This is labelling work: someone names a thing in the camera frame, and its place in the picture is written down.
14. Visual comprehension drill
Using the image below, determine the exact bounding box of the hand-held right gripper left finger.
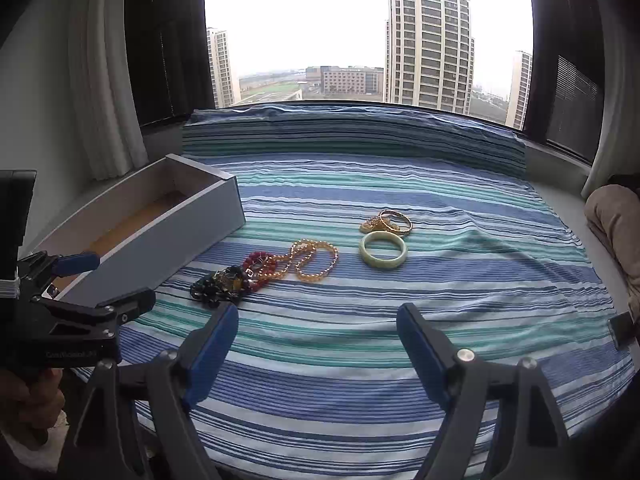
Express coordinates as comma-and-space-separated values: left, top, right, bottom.
60, 302, 241, 480

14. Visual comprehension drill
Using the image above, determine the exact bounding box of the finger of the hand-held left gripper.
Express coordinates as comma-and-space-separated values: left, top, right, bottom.
31, 286, 157, 345
19, 251, 102, 302

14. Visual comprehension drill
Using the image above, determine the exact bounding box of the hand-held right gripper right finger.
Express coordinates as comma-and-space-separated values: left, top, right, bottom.
396, 302, 571, 480

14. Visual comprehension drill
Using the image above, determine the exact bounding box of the dark bead bracelet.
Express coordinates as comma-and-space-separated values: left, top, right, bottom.
190, 266, 251, 309

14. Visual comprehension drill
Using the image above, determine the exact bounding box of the grey tray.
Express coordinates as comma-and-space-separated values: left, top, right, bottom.
30, 153, 247, 307

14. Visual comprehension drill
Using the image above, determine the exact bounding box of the pale green jade bangle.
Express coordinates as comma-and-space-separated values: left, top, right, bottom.
359, 231, 407, 270

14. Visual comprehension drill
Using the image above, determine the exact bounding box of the red bead bracelet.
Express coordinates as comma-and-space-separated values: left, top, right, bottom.
241, 251, 281, 294

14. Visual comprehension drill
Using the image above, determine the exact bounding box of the amber bead necklace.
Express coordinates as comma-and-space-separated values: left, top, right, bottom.
270, 240, 340, 282

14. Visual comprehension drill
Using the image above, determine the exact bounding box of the person's left hand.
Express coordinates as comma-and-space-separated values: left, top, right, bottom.
0, 367, 67, 432

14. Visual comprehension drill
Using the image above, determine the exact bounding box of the blue green striped blanket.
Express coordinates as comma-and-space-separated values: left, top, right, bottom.
75, 102, 636, 480

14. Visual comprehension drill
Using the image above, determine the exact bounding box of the small black device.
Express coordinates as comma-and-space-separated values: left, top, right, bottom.
608, 311, 637, 351

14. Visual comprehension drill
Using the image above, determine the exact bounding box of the beige pillow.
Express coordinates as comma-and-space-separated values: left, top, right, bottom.
585, 184, 640, 326

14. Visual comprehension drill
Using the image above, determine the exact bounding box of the dark window blind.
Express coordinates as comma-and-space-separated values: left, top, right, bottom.
124, 0, 217, 129
522, 0, 607, 164

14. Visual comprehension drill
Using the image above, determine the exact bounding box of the beige apartment building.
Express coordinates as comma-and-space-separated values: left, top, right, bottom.
505, 50, 534, 131
206, 27, 243, 109

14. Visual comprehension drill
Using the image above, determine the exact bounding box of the low brown building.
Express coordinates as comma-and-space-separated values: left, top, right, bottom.
305, 65, 385, 96

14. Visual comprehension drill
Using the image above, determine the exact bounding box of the tall beige apartment tower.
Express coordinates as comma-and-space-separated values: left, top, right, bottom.
384, 0, 475, 117

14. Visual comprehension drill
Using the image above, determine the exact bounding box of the gold charm bracelet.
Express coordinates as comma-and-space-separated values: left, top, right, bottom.
359, 209, 414, 237

